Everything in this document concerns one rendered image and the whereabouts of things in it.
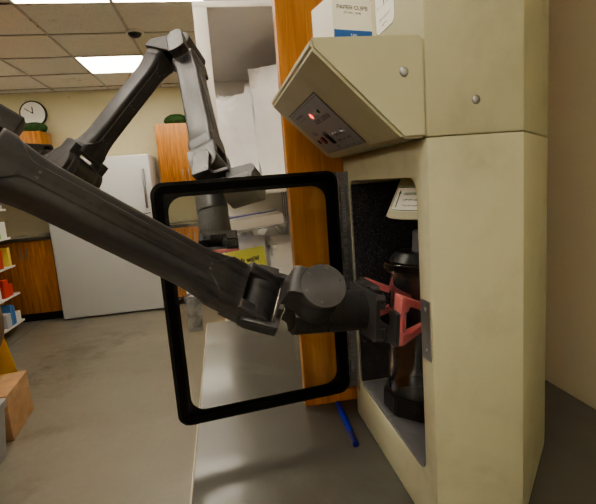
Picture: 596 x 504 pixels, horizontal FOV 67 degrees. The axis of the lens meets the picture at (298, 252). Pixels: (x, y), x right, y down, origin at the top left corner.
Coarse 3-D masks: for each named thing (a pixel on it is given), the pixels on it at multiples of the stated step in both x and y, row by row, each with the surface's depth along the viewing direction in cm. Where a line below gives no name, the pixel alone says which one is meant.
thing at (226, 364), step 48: (240, 192) 72; (288, 192) 74; (240, 240) 73; (288, 240) 75; (192, 336) 73; (240, 336) 75; (288, 336) 77; (192, 384) 74; (240, 384) 76; (288, 384) 78
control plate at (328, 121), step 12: (312, 96) 54; (300, 108) 62; (312, 108) 58; (324, 108) 55; (300, 120) 68; (312, 120) 63; (324, 120) 59; (336, 120) 55; (312, 132) 69; (348, 132) 56; (324, 144) 70; (336, 144) 65; (348, 144) 61
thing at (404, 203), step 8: (400, 184) 61; (408, 184) 59; (400, 192) 60; (408, 192) 59; (416, 192) 57; (392, 200) 63; (400, 200) 60; (408, 200) 58; (416, 200) 57; (392, 208) 61; (400, 208) 59; (408, 208) 58; (416, 208) 57; (392, 216) 61; (400, 216) 59; (408, 216) 58; (416, 216) 57
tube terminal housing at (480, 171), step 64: (448, 0) 44; (512, 0) 45; (448, 64) 45; (512, 64) 46; (448, 128) 46; (512, 128) 47; (448, 192) 47; (512, 192) 48; (448, 256) 48; (512, 256) 49; (448, 320) 49; (512, 320) 51; (448, 384) 50; (512, 384) 52; (384, 448) 70; (448, 448) 51; (512, 448) 53
